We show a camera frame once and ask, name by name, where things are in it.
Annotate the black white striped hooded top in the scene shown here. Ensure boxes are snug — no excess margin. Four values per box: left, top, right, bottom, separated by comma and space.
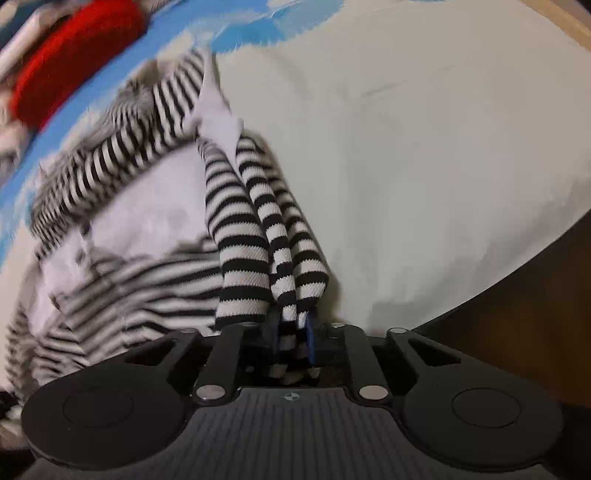
0, 46, 331, 418

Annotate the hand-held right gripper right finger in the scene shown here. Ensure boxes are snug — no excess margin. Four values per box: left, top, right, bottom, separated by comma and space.
305, 314, 463, 405

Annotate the red folded blanket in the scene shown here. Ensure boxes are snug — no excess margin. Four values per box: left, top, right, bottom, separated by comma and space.
9, 0, 149, 133

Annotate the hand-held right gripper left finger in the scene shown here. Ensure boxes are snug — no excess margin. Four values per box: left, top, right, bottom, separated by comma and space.
122, 308, 280, 406

